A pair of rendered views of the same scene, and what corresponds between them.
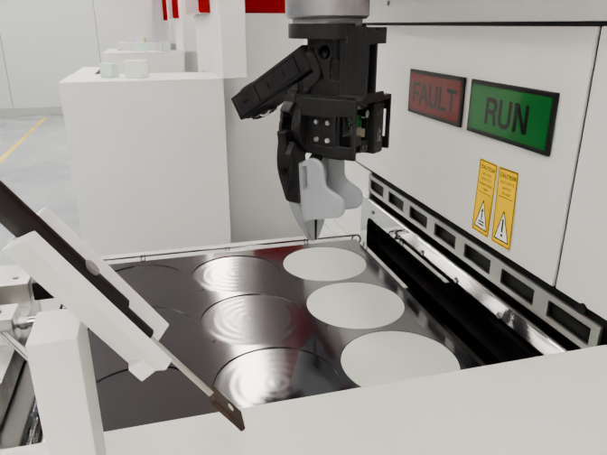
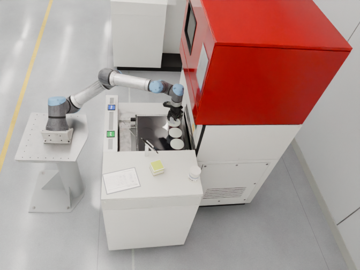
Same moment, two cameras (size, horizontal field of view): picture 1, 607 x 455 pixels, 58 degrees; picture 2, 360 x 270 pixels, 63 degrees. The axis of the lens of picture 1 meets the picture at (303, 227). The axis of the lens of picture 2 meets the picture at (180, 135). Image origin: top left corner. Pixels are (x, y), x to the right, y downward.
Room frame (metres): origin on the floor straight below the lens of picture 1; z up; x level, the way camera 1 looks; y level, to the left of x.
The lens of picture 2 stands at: (-0.94, -0.07, 2.57)
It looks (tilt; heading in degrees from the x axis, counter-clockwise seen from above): 49 degrees down; 359
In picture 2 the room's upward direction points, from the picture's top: 12 degrees clockwise
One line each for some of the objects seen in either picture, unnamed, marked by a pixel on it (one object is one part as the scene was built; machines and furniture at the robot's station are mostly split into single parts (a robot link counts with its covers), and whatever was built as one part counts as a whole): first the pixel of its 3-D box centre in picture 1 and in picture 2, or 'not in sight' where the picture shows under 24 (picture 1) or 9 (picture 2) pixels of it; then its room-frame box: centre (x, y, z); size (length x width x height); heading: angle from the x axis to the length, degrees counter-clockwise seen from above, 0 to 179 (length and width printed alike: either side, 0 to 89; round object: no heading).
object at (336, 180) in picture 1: (335, 196); not in sight; (0.54, -0.03, 1.01); 0.06 x 0.03 x 0.09; 56
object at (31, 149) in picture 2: not in sight; (57, 141); (0.33, 0.80, 0.75); 0.45 x 0.44 x 0.13; 102
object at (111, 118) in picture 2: not in sight; (111, 127); (0.45, 0.42, 0.89); 0.55 x 0.09 x 0.14; 15
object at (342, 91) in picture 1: (333, 92); (175, 110); (0.52, -0.03, 1.11); 0.09 x 0.08 x 0.12; 56
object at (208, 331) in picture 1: (253, 320); (160, 133); (0.48, 0.05, 0.90); 0.34 x 0.34 x 0.01; 15
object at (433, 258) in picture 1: (437, 290); (188, 131); (0.55, -0.15, 0.89); 0.44 x 0.02 x 0.10; 15
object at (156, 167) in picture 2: not in sight; (156, 167); (0.10, 0.02, 1.00); 0.07 x 0.07 x 0.07; 33
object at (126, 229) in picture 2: not in sight; (144, 177); (0.37, 0.13, 0.41); 0.97 x 0.64 x 0.82; 15
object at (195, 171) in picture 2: not in sight; (194, 173); (0.10, -0.22, 1.01); 0.07 x 0.07 x 0.10
